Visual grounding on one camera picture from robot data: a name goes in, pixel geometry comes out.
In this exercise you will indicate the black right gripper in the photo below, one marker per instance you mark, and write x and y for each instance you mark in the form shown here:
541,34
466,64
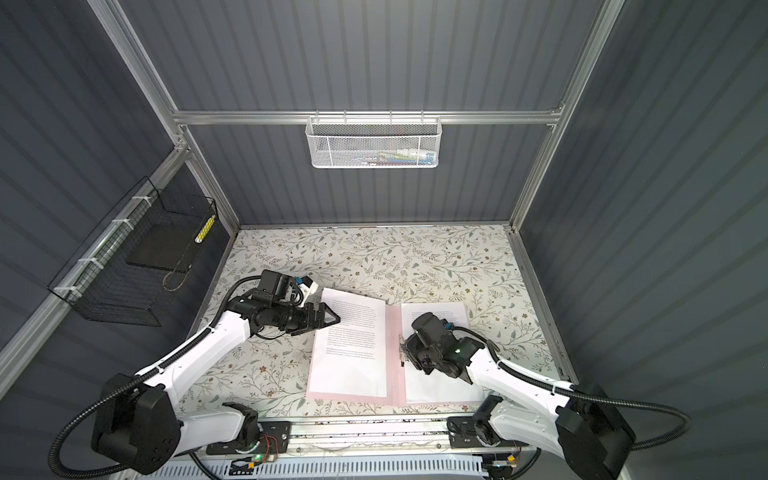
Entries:
410,350

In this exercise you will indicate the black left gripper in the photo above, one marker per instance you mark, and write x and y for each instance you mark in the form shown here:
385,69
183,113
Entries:
313,322

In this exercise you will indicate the pink file folder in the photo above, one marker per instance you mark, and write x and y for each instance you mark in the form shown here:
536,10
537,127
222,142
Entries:
394,359

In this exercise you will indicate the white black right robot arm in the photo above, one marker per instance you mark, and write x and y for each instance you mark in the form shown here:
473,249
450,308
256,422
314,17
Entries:
523,406

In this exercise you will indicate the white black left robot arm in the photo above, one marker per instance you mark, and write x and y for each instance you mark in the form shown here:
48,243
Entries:
160,387

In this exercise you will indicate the floral patterned table mat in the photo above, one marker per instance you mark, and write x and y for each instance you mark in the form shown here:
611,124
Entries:
473,265

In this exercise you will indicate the yellow marker pen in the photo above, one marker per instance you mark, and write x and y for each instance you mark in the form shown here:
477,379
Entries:
205,229

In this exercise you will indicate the black foam pad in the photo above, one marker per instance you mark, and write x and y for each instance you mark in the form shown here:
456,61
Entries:
166,248

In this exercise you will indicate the pens in white basket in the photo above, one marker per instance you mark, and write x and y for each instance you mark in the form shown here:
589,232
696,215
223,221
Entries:
401,157

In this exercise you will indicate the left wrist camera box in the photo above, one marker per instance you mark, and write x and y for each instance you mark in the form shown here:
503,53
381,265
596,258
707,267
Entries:
278,287

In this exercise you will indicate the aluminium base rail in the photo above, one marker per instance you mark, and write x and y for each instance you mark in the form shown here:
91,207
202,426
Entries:
360,432

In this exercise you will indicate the white vented cable duct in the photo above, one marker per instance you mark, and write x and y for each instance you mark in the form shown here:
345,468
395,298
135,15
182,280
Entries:
435,466

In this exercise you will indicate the white wire mesh basket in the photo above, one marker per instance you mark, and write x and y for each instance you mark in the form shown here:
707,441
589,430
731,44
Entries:
335,146

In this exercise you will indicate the black wire basket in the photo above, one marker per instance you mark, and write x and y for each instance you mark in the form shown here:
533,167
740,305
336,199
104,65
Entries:
136,269

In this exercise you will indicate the aluminium corner frame post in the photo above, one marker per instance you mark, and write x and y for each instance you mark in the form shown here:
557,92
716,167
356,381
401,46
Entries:
126,41

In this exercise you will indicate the horizontal aluminium frame bar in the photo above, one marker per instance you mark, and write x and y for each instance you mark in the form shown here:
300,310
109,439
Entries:
285,118

